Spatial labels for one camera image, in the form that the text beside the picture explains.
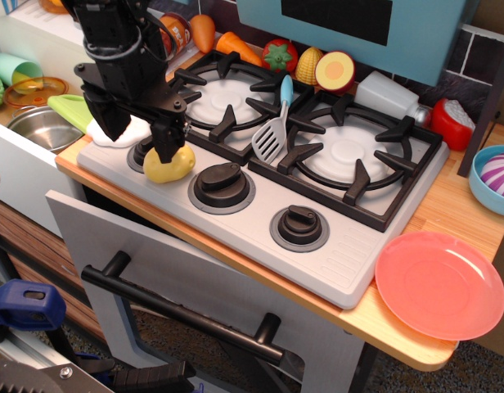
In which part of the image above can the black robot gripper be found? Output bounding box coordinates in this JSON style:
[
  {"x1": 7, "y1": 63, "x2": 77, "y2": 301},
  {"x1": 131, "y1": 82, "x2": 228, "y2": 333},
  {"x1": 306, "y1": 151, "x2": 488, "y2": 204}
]
[{"x1": 74, "y1": 38, "x2": 187, "y2": 164}]

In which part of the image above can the yellow toy potato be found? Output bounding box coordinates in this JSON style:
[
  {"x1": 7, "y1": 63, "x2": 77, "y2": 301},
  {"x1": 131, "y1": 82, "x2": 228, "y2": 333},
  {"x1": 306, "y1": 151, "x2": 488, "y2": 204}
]
[{"x1": 143, "y1": 145, "x2": 196, "y2": 183}]

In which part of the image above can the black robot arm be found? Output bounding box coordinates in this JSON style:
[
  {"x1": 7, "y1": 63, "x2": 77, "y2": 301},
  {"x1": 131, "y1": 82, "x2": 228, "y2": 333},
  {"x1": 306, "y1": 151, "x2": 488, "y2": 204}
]
[{"x1": 63, "y1": 1, "x2": 188, "y2": 163}]

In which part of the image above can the pink plastic plate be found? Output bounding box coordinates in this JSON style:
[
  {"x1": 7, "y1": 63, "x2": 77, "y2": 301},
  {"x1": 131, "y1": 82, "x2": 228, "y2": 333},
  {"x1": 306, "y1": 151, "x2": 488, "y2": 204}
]
[{"x1": 375, "y1": 232, "x2": 504, "y2": 341}]

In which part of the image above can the white toy fried egg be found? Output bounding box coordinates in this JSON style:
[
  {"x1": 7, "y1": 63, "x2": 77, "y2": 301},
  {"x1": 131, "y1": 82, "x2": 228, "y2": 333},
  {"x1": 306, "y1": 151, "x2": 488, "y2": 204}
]
[{"x1": 86, "y1": 115, "x2": 151, "y2": 148}]

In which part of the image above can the green cutting board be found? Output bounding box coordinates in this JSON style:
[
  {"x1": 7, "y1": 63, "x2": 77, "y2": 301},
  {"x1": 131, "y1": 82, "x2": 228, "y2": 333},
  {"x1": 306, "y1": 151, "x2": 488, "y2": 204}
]
[{"x1": 47, "y1": 94, "x2": 93, "y2": 134}]

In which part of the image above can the silver metal pot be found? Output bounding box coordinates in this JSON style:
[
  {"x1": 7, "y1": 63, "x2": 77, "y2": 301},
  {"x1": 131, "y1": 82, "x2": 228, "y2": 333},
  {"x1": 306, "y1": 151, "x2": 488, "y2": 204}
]
[{"x1": 7, "y1": 106, "x2": 84, "y2": 154}]

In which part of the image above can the black middle stove knob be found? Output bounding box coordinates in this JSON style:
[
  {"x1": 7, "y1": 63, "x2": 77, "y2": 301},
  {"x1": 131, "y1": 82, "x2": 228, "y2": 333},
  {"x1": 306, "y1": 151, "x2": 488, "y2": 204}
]
[{"x1": 187, "y1": 162, "x2": 256, "y2": 215}]

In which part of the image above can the toy bean can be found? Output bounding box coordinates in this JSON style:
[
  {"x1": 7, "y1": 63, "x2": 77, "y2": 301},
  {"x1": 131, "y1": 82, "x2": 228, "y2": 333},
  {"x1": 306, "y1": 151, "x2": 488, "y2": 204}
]
[{"x1": 159, "y1": 12, "x2": 191, "y2": 61}]

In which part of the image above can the orange toy carrot upright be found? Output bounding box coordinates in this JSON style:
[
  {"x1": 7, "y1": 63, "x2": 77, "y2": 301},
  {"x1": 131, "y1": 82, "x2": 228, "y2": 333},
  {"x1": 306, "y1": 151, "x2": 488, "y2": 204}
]
[{"x1": 190, "y1": 14, "x2": 216, "y2": 53}]

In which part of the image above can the orange transparent pot lid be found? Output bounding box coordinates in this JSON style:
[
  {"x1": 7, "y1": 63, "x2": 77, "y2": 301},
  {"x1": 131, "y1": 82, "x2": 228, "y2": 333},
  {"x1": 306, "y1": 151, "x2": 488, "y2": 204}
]
[{"x1": 3, "y1": 77, "x2": 69, "y2": 108}]

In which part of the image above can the grey oven door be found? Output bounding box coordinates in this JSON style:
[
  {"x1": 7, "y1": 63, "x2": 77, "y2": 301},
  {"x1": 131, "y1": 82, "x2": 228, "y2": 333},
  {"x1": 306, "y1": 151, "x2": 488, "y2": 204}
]
[{"x1": 46, "y1": 191, "x2": 374, "y2": 392}]

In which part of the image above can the orange toy carrot lying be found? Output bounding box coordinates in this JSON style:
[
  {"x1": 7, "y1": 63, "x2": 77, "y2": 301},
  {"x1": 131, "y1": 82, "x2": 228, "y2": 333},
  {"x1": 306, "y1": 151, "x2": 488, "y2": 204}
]
[{"x1": 216, "y1": 31, "x2": 262, "y2": 67}]

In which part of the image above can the black left burner grate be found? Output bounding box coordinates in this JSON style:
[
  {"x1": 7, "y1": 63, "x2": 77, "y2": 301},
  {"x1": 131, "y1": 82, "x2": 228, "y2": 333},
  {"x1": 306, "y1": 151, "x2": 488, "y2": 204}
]
[{"x1": 165, "y1": 49, "x2": 314, "y2": 167}]

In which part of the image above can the black burner grate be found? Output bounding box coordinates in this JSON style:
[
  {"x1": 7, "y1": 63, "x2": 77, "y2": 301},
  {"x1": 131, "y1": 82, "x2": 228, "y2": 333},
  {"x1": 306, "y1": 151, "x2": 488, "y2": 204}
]
[
  {"x1": 248, "y1": 91, "x2": 448, "y2": 232},
  {"x1": 165, "y1": 49, "x2": 314, "y2": 167}
]

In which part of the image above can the mint green cup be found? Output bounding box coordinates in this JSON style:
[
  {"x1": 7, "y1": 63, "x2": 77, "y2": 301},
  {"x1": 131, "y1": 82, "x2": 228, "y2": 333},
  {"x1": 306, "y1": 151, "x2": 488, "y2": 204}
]
[{"x1": 0, "y1": 52, "x2": 43, "y2": 86}]

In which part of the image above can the red toy strawberry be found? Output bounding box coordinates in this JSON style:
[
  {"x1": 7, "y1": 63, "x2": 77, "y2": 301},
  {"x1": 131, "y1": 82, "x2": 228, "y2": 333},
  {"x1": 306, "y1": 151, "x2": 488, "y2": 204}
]
[{"x1": 261, "y1": 38, "x2": 299, "y2": 73}]

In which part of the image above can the yellow toy corn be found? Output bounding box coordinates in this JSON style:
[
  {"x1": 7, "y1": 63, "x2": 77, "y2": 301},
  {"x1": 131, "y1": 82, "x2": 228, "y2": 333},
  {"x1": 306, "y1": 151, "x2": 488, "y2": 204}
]
[{"x1": 295, "y1": 47, "x2": 323, "y2": 86}]

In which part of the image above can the grey toy stove top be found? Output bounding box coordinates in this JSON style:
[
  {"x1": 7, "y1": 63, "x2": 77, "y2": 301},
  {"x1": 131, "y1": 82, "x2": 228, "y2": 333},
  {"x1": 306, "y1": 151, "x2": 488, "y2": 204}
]
[{"x1": 76, "y1": 51, "x2": 451, "y2": 310}]

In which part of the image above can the black right stove knob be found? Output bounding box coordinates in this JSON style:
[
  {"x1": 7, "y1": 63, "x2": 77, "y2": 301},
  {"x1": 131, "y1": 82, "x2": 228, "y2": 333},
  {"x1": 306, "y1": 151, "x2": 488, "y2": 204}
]
[{"x1": 269, "y1": 205, "x2": 330, "y2": 253}]

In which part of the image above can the halved toy peach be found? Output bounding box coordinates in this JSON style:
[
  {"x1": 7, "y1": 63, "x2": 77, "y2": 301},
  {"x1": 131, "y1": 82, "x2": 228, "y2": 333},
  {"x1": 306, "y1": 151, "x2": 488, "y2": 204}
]
[{"x1": 315, "y1": 52, "x2": 356, "y2": 93}]

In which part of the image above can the blue clamp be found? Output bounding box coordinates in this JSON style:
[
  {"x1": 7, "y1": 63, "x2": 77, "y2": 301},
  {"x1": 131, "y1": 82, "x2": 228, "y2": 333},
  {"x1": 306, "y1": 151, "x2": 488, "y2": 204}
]
[{"x1": 0, "y1": 279, "x2": 66, "y2": 331}]

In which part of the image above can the white toy salt bottle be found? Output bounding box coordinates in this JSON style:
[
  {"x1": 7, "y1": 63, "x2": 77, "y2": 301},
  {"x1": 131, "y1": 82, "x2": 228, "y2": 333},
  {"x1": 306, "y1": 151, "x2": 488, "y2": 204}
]
[{"x1": 354, "y1": 71, "x2": 431, "y2": 127}]

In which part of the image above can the black right burner grate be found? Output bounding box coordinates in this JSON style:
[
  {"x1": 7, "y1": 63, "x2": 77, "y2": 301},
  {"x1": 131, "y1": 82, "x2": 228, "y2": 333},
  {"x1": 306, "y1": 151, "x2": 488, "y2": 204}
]
[{"x1": 248, "y1": 91, "x2": 448, "y2": 232}]

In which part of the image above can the teal toy range hood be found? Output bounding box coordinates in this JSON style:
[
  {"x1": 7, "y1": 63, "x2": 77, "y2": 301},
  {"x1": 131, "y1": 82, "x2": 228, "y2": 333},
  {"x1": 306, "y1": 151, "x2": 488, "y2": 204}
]
[{"x1": 237, "y1": 0, "x2": 479, "y2": 86}]

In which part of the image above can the red toy cheese wedge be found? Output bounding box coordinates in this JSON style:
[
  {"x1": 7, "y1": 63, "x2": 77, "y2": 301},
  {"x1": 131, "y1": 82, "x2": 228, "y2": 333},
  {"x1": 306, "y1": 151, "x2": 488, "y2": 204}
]
[{"x1": 430, "y1": 98, "x2": 475, "y2": 151}]

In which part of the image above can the blue plastic bowl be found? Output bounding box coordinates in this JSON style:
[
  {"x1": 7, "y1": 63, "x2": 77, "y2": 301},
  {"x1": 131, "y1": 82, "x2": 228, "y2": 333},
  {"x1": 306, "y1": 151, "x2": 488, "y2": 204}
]
[{"x1": 469, "y1": 145, "x2": 504, "y2": 216}]

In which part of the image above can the purple toy onion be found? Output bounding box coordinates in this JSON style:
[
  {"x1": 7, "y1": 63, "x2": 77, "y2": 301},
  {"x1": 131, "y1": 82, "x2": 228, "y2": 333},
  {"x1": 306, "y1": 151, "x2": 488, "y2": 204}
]
[{"x1": 480, "y1": 152, "x2": 504, "y2": 197}]

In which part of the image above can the grey spatula blue handle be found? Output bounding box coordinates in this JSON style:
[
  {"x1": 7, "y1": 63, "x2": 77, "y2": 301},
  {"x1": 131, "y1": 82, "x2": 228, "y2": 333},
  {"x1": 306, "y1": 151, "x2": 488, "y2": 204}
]
[{"x1": 251, "y1": 75, "x2": 294, "y2": 164}]

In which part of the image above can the black oven door handle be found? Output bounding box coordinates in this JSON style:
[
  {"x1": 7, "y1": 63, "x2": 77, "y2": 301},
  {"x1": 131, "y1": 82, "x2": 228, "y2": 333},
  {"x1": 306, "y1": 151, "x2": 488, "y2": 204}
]
[{"x1": 81, "y1": 251, "x2": 286, "y2": 366}]

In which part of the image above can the metal bracket with screw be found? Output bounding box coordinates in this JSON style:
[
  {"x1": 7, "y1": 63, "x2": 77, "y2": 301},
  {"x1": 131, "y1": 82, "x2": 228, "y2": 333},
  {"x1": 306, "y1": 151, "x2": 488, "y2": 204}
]
[{"x1": 0, "y1": 359, "x2": 111, "y2": 393}]

